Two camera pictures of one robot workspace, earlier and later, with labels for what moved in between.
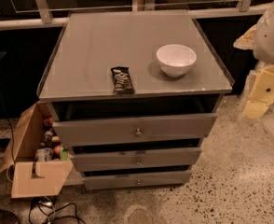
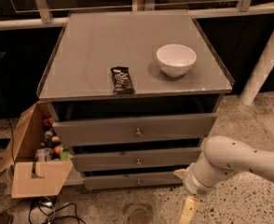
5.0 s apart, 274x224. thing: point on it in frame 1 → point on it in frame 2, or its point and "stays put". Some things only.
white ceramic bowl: (175, 60) stays put
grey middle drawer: (136, 159) stays put
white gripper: (271, 39) → (193, 183)
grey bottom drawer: (94, 180) stays put
